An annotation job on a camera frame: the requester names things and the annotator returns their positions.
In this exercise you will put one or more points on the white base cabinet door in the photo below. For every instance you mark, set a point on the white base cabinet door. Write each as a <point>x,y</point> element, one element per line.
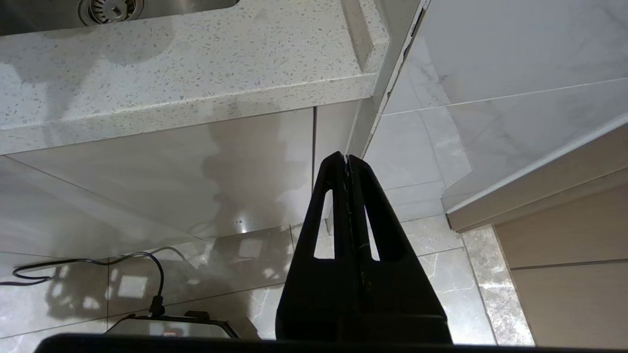
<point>147,171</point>

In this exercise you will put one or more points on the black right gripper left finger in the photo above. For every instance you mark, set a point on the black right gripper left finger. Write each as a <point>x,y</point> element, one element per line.
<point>319,294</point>

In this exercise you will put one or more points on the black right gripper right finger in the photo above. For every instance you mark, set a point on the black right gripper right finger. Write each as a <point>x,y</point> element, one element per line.
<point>397,294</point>

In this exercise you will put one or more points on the narrow white cabinet panel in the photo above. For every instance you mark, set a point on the narrow white cabinet panel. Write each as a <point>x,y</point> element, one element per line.
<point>336,127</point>

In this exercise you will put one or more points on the metal sink drain strainer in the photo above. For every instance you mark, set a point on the metal sink drain strainer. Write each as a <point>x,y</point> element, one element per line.
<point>110,10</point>

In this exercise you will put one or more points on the stainless steel sink basin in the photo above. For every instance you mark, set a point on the stainless steel sink basin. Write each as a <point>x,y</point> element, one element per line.
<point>49,19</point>

